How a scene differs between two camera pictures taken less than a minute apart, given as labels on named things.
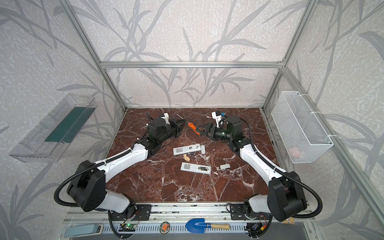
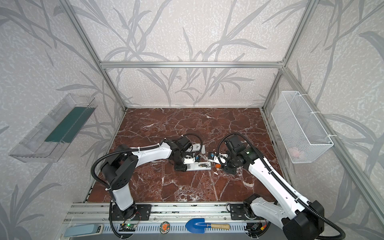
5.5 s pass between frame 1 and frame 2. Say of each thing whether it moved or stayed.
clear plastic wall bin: stayed
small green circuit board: stayed
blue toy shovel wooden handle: stayed
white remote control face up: moved
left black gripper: moved
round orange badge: stayed
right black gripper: moved
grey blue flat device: stayed
